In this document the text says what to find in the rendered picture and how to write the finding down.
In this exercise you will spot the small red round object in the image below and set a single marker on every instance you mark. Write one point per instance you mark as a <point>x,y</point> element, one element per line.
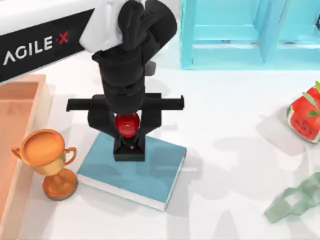
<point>126,125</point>

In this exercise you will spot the blue book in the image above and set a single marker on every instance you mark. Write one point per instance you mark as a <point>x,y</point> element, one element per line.
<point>160,172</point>

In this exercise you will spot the bronze trophy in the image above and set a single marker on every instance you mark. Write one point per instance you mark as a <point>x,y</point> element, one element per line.
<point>43,155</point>

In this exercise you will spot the shallow salmon box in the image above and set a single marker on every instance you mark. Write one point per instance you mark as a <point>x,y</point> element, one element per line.
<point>15,120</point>

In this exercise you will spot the light blue rack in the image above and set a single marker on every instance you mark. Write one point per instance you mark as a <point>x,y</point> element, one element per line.
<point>225,32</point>

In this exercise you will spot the red fruit with green leaves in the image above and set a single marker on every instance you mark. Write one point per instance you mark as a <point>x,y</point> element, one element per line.
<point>303,117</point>

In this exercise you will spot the pale green stapler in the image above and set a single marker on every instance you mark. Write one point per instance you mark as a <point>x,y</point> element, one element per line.
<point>295,197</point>

